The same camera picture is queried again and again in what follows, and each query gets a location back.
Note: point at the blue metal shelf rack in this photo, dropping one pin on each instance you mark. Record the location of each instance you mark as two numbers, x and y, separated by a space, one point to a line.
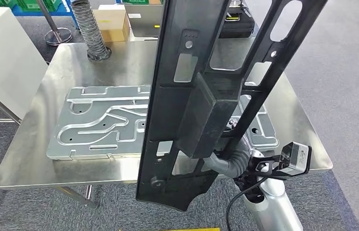
39 13

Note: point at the stamped grey metal plate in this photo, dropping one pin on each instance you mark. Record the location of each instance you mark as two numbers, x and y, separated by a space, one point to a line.
103 127

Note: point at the black camera bracket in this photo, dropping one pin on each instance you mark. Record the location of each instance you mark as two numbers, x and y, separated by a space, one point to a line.
260 167

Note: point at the stainless steel workbench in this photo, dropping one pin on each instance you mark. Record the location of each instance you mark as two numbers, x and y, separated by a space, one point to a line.
119 63

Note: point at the black tool case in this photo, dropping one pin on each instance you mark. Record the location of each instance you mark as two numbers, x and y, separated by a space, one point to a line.
237 27

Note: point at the white cabinet box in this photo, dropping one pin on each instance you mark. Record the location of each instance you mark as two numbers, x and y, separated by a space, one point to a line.
7 57

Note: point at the brown cardboard box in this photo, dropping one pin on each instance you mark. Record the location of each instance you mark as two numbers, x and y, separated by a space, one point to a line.
112 22

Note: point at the grey metal box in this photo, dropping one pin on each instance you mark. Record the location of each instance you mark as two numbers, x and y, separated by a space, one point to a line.
144 27

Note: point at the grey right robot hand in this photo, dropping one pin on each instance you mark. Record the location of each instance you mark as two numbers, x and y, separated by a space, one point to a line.
217 164

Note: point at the black plastic mounting panel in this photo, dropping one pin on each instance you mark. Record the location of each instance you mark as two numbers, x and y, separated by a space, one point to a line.
163 121

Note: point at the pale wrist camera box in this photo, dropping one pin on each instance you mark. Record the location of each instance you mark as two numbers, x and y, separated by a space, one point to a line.
296 158

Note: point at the chrome stanchion post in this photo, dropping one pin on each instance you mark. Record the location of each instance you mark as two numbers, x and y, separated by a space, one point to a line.
56 35

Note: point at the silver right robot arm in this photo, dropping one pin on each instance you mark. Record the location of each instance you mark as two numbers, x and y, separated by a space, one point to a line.
272 210

